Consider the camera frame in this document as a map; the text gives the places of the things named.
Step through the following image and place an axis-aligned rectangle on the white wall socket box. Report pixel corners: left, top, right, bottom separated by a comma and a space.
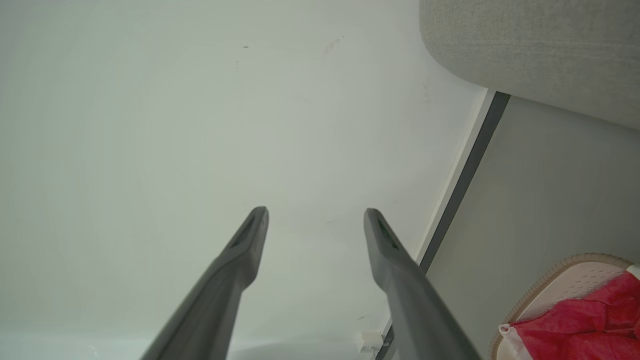
357, 330, 384, 354

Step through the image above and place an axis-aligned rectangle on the grey fabric sofa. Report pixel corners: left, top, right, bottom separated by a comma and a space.
419, 0, 640, 132

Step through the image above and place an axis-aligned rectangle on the white and black baseboard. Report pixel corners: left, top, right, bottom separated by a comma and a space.
374, 89, 512, 360

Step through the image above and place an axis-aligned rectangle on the red garment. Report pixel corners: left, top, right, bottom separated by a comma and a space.
498, 269, 640, 360

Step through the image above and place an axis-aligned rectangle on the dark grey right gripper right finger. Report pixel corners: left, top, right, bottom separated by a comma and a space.
363, 208, 482, 360

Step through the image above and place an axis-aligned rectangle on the cream perforated laundry basket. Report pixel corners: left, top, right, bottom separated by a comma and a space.
489, 253, 640, 360

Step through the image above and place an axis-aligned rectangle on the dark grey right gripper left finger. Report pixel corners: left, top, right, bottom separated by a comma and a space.
140, 206, 270, 360

